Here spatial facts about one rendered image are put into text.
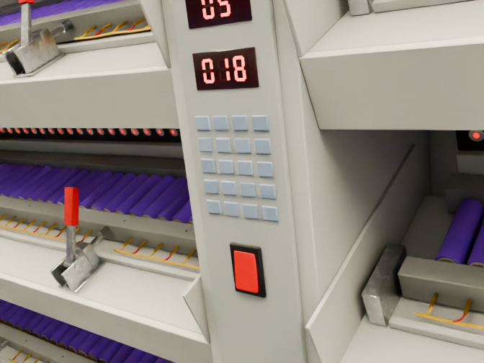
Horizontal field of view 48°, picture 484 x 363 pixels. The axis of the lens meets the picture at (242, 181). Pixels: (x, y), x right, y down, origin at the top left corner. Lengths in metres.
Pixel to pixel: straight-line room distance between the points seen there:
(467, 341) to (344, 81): 0.17
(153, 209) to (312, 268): 0.26
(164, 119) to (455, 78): 0.20
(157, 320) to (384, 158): 0.22
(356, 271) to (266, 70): 0.15
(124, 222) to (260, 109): 0.27
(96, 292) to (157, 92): 0.22
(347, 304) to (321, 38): 0.17
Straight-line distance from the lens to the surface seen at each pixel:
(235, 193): 0.33
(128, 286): 0.50
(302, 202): 0.31
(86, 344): 0.75
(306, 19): 0.30
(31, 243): 0.65
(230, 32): 0.32
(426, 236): 0.44
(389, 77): 0.28
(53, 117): 0.49
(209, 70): 0.33
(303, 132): 0.30
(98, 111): 0.43
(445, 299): 0.38
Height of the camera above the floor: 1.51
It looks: 14 degrees down
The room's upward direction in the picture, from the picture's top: 7 degrees counter-clockwise
